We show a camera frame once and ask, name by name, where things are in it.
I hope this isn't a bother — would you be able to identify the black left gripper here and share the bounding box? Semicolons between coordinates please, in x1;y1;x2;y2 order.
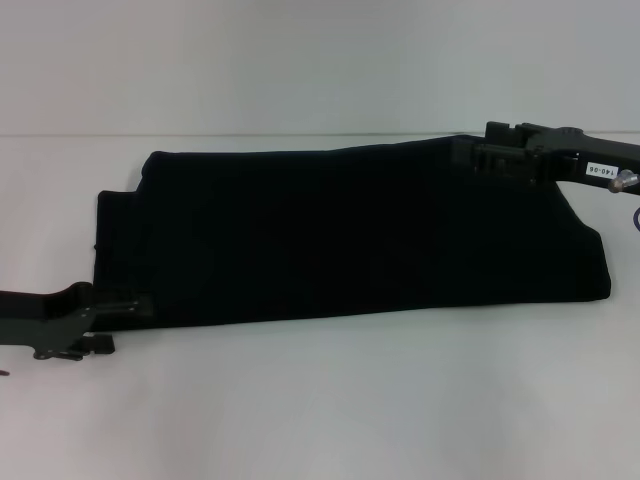
0;281;154;363

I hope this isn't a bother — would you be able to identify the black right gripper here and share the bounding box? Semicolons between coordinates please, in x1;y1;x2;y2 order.
452;120;640;190

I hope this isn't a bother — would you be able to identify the black shirt with white lettering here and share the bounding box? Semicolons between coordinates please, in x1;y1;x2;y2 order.
92;133;616;334

